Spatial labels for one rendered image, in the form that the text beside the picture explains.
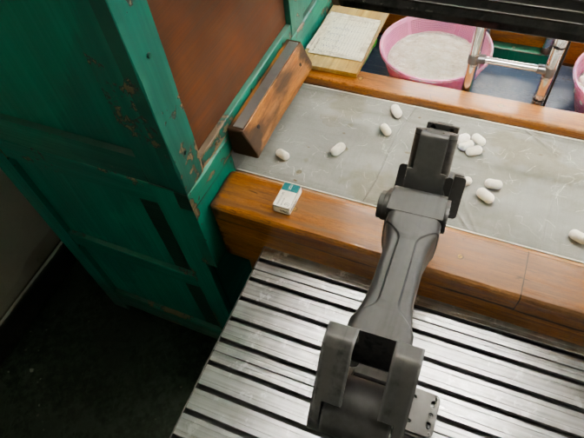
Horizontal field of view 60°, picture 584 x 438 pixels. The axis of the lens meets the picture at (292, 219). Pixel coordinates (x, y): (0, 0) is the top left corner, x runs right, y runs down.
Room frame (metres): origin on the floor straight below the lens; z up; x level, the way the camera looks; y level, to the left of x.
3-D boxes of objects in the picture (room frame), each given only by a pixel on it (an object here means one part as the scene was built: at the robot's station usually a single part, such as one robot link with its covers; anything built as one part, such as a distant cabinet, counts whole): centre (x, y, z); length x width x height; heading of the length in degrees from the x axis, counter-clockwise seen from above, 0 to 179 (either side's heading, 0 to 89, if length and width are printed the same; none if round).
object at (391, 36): (1.00, -0.40, 0.72); 0.27 x 0.27 x 0.10
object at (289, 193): (0.60, 0.00, 0.77); 0.06 x 0.04 x 0.02; 150
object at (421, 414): (0.24, -0.09, 0.71); 0.20 x 0.07 x 0.08; 61
